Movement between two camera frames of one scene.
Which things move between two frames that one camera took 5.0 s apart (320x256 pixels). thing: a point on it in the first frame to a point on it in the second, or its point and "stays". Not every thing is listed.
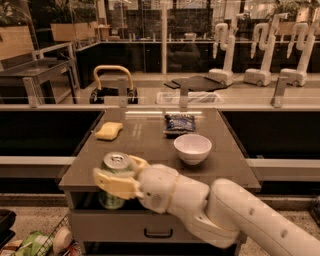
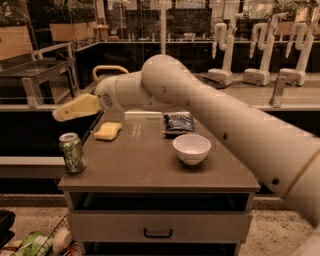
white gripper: x=157 y=185 to x=106 y=94
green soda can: x=116 y=161 to x=74 y=157
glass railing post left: x=33 y=93 stays
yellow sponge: x=109 y=131 stays
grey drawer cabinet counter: x=196 y=143 stays
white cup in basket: x=63 y=240 stays
